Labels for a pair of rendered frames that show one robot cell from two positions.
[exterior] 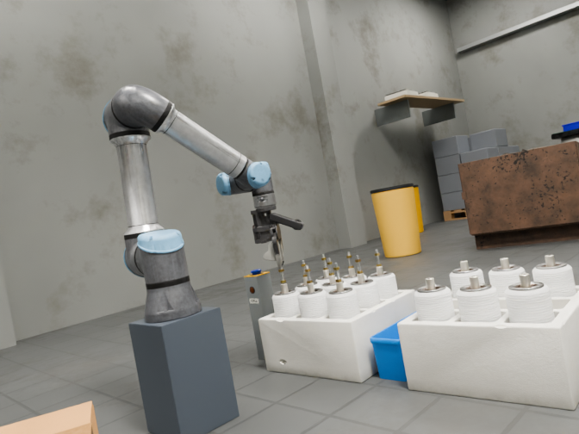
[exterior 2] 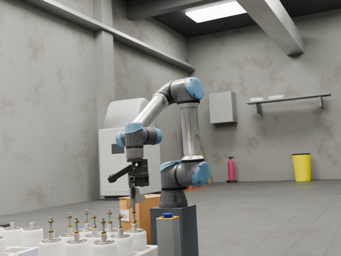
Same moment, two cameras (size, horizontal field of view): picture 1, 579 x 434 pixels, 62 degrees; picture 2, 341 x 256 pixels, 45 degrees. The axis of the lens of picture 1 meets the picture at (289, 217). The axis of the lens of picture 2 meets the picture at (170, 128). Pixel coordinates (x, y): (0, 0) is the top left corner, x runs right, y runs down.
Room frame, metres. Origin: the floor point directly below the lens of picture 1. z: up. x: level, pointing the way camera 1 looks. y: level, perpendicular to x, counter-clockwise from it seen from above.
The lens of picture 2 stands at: (3.35, -0.37, 0.53)
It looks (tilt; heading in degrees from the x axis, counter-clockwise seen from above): 5 degrees up; 160
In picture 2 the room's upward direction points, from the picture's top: 3 degrees counter-clockwise
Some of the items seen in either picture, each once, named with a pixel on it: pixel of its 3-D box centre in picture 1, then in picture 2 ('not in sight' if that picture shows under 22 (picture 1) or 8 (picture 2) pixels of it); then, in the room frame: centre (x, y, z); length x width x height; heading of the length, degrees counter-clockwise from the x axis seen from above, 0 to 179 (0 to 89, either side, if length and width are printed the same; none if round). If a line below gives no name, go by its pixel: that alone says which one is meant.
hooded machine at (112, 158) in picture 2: not in sight; (130, 148); (-3.06, 1.21, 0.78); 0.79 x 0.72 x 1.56; 134
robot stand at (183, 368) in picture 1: (183, 369); (174, 235); (1.30, 0.35, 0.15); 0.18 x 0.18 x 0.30; 44
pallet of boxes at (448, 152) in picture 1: (481, 173); not in sight; (6.99, -2.85, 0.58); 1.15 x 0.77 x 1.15; 134
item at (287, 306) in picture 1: (289, 319); (135, 253); (1.64, 0.06, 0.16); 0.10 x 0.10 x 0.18
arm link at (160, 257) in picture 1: (162, 254); (172, 173); (1.30, 0.36, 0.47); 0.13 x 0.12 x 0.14; 33
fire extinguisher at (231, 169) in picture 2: not in sight; (231, 169); (-5.13, 4.05, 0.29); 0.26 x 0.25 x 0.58; 44
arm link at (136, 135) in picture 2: (259, 178); (134, 135); (1.64, 0.08, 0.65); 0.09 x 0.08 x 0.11; 123
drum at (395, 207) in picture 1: (397, 220); not in sight; (4.05, -0.89, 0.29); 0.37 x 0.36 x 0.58; 133
